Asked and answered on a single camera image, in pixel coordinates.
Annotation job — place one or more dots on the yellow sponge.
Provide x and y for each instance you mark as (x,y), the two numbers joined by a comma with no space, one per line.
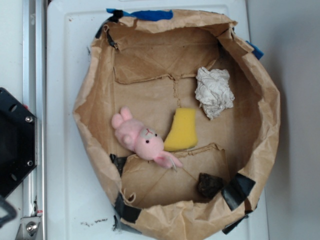
(183,133)

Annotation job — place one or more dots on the dark brown rock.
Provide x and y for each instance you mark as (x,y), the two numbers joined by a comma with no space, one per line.
(209,185)

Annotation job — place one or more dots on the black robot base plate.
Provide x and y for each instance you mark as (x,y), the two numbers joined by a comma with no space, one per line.
(17,143)

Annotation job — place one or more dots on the crumpled white paper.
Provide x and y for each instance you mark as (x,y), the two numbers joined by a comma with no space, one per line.
(213,91)

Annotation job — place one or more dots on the pink plush bunny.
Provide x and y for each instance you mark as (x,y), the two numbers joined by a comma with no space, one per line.
(135,136)

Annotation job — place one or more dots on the brown paper bag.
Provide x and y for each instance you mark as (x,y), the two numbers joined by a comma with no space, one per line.
(151,67)

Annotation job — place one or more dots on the aluminium frame rail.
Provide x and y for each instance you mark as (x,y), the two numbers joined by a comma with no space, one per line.
(34,49)

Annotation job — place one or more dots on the metal corner bracket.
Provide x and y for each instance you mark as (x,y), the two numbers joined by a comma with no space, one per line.
(28,228)

